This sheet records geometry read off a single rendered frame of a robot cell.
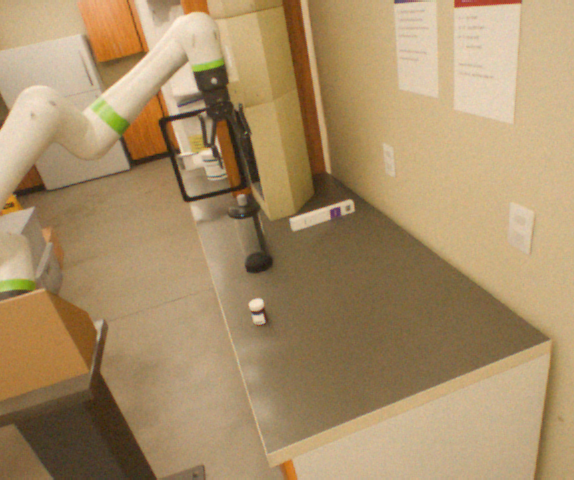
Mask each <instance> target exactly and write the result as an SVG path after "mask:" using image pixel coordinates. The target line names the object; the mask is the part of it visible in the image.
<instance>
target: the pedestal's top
mask: <svg viewBox="0 0 574 480"><path fill-rule="evenodd" d="M92 323H93V325H94V327H95V329H96V331H97V332H96V337H95V343H94V349H93V355H92V360H91V366H90V372H88V373H85V374H83V375H80V376H77V377H74V378H71V379H68V380H65V381H62V382H59V383H56V384H53V385H49V386H46V387H43V388H40V389H37V390H34V391H31V392H28V393H25V394H22V395H19V396H16V397H13V398H9V399H6V400H3V401H0V427H3V426H6V425H9V424H13V423H16V422H19V421H22V420H26V419H29V418H32V417H35V416H38V415H42V414H45V413H48V412H51V411H55V410H58V409H61V408H64V407H68V406H71V405H74V404H77V403H80V402H83V401H86V400H89V399H92V398H94V395H95V390H96V386H97V381H98V376H99V371H100V366H101V361H102V356H103V351H104V346H105V341H106V335H107V330H108V326H107V323H106V321H105V319H104V318H101V319H98V320H94V321H92Z"/></svg>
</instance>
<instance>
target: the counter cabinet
mask: <svg viewBox="0 0 574 480"><path fill-rule="evenodd" d="M550 359H551V353H550V354H547V355H545V356H542V357H540V358H538V359H535V360H533V361H530V362H528V363H525V364H523V365H521V366H518V367H516V368H513V369H511V370H508V371H506V372H504V373H501V374H499V375H496V376H494V377H491V378H489V379H487V380H484V381H482V382H479V383H477V384H472V385H469V386H467V387H465V388H462V389H460V390H457V391H455V392H452V393H450V394H448V395H445V396H444V397H441V398H439V399H436V400H434V401H432V402H429V403H427V404H424V405H422V406H419V407H417V408H415V409H412V410H410V411H407V412H405V413H402V414H400V415H398V416H395V417H393V418H390V419H388V420H385V421H383V422H380V423H378V424H376V425H373V426H371V427H368V428H366V429H363V430H361V431H359V432H356V433H354V434H351V435H349V436H346V437H344V438H342V439H339V440H337V441H334V442H332V443H329V444H328V445H326V446H323V447H321V448H318V449H316V450H313V451H311V452H309V453H306V454H304V455H301V456H299V457H296V458H294V459H291V460H289V461H287V462H284V463H282V464H279V466H280V469H281V472H282V475H283V478H284V480H534V475H535V467H536V460H537V453H538V446H539V438H540V431H541V424H542V417H543V409H544V402H545V395H546V388H547V381H548V374H549V367H550Z"/></svg>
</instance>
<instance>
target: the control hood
mask: <svg viewBox="0 0 574 480"><path fill-rule="evenodd" d="M227 77H228V81H229V83H228V84H227V85H225V86H227V89H228V93H229V97H230V100H231V102H232V103H233V104H236V103H239V102H240V103H241V104H242V105H243V109H244V108H245V106H244V102H243V97H242V93H241V89H240V84H239V81H238V80H236V79H234V78H232V77H230V76H229V75H227Z"/></svg>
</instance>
